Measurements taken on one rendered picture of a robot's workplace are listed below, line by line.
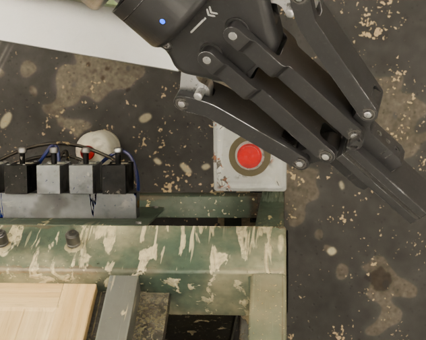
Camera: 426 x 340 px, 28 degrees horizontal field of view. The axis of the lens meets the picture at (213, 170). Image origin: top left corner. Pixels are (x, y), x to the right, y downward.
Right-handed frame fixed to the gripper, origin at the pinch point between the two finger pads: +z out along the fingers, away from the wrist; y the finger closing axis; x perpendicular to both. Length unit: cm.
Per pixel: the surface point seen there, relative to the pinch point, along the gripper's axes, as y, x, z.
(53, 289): 90, -42, 5
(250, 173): 56, -58, 16
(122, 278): 81, -45, 12
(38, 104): 141, -125, -13
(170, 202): 119, -106, 27
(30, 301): 92, -38, 3
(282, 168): 52, -60, 19
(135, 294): 79, -43, 15
